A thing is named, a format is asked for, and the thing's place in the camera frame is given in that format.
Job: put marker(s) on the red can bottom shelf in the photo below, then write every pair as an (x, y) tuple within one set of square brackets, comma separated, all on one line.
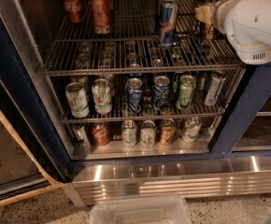
[(100, 133)]

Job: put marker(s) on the clear plastic bin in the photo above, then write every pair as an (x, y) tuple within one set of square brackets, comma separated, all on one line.
[(168, 209)]

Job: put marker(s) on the white green can left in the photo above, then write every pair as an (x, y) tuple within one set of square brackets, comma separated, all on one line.
[(77, 100)]

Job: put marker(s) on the blue pepsi can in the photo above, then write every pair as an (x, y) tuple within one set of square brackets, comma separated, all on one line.
[(134, 94), (160, 91)]

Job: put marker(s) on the green soda can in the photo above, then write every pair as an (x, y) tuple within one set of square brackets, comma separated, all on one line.
[(186, 88)]

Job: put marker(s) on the white can bottom right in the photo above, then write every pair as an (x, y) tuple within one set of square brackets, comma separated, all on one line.
[(191, 129)]

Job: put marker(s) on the red front soda can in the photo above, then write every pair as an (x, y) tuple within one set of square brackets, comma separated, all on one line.
[(101, 16)]

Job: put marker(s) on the blue pepsi can right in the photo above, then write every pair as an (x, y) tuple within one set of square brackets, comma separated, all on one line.
[(160, 91)]

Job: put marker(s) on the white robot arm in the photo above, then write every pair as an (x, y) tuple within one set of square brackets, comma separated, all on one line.
[(246, 24)]

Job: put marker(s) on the top wire shelf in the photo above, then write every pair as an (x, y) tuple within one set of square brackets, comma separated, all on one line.
[(132, 45)]

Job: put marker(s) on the blue red bull can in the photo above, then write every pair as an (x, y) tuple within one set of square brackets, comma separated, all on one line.
[(167, 23)]

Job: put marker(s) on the white green can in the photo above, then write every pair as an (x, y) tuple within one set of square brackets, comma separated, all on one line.
[(147, 134), (101, 96), (77, 100), (128, 133)]

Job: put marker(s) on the silver slim can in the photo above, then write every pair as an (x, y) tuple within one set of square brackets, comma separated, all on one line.
[(214, 86)]

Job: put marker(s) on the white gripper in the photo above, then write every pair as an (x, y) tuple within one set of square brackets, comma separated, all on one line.
[(220, 13)]

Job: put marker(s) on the silver can bottom left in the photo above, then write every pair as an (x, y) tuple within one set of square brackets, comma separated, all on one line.
[(80, 133)]

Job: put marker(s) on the stainless steel commercial fridge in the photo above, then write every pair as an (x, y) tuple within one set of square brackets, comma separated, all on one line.
[(231, 155)]

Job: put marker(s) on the open glass fridge door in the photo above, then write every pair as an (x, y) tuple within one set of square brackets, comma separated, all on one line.
[(22, 173)]

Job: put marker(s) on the blue pepsi can left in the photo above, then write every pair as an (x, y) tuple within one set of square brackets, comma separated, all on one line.
[(134, 94)]

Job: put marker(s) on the orange can bottom shelf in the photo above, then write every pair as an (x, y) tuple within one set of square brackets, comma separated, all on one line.
[(167, 131)]

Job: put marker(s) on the red coca-cola can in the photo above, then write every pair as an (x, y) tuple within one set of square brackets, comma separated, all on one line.
[(74, 10)]

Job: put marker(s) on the orange soda can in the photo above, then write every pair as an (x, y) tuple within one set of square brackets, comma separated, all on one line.
[(208, 30)]

